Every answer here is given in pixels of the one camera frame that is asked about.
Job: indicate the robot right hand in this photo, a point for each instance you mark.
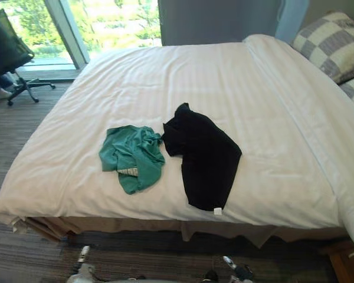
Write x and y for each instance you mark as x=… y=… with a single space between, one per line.
x=242 y=272

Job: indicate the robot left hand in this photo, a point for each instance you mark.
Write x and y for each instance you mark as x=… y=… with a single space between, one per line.
x=81 y=271

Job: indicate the beige bed skirt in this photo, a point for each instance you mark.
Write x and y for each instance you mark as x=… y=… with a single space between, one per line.
x=153 y=225

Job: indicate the black cloth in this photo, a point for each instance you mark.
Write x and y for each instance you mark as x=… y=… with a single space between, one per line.
x=206 y=153

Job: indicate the green cloth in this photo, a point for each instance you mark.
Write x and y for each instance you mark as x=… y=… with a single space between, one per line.
x=127 y=147

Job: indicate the white duvet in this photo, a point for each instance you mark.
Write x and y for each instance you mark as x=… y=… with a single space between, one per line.
x=212 y=79

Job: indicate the person's leg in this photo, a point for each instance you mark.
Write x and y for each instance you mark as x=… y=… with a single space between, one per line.
x=1 y=92

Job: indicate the black office chair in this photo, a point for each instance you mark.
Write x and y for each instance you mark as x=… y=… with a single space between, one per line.
x=6 y=47

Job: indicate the large grey-white checkered pillow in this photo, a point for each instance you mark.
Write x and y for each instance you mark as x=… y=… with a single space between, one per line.
x=330 y=44

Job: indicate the light blue headboard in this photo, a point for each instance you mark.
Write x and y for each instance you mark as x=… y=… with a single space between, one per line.
x=292 y=17

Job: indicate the wooden bed frame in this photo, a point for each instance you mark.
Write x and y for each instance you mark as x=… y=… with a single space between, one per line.
x=342 y=259

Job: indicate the grey window frame post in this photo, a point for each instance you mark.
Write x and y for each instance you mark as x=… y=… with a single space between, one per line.
x=69 y=32

